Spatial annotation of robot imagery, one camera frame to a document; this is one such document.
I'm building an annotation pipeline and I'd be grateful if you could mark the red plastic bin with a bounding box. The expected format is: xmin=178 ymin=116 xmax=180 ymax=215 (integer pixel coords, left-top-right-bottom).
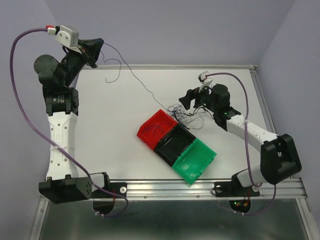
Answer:
xmin=136 ymin=109 xmax=178 ymax=150

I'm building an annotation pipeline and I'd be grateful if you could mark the aluminium front rail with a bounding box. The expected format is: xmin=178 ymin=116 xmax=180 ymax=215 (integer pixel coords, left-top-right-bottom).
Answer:
xmin=39 ymin=177 xmax=308 ymax=201

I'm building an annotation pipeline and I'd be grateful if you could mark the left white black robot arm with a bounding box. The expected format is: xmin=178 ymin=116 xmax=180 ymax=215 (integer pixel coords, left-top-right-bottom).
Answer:
xmin=33 ymin=38 xmax=104 ymax=204

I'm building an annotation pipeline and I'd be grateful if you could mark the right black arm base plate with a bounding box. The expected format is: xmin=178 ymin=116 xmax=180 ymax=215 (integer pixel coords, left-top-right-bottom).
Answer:
xmin=211 ymin=181 xmax=260 ymax=198

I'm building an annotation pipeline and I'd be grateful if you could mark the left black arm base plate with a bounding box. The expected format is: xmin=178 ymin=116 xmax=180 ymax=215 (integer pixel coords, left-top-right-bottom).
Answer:
xmin=90 ymin=181 xmax=128 ymax=199

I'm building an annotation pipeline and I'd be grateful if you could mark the thin dark blue wire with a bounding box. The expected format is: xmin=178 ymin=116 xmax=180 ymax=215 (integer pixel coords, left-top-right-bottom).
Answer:
xmin=143 ymin=119 xmax=173 ymax=141

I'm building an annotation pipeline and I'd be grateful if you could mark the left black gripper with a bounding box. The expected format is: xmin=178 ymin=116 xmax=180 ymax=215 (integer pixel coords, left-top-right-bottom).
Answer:
xmin=60 ymin=37 xmax=104 ymax=87

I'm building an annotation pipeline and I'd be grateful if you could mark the black plastic bin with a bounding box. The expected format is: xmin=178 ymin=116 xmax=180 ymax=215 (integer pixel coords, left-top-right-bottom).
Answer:
xmin=154 ymin=124 xmax=196 ymax=167

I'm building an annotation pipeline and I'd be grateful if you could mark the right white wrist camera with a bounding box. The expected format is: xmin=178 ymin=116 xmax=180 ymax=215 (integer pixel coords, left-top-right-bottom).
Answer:
xmin=198 ymin=71 xmax=213 ymax=93

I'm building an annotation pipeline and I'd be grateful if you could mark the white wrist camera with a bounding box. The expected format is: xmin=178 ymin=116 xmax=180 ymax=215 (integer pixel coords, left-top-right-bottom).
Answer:
xmin=54 ymin=25 xmax=80 ymax=53
xmin=198 ymin=71 xmax=213 ymax=93

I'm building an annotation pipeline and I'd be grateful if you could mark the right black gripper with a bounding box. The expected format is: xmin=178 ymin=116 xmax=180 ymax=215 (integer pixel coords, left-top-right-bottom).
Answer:
xmin=177 ymin=82 xmax=219 ymax=113

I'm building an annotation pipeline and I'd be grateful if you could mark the green plastic bin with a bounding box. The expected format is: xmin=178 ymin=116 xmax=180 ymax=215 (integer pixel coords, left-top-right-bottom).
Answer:
xmin=172 ymin=138 xmax=217 ymax=186

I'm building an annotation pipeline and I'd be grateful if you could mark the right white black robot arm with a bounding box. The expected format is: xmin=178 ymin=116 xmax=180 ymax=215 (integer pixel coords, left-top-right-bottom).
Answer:
xmin=179 ymin=84 xmax=302 ymax=195

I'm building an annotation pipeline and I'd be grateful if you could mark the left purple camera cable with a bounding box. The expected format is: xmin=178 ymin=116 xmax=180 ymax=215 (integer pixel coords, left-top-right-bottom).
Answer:
xmin=9 ymin=24 xmax=130 ymax=218

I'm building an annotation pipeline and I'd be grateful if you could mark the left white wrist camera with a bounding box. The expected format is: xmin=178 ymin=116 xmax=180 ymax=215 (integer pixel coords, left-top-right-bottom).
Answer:
xmin=54 ymin=25 xmax=80 ymax=53

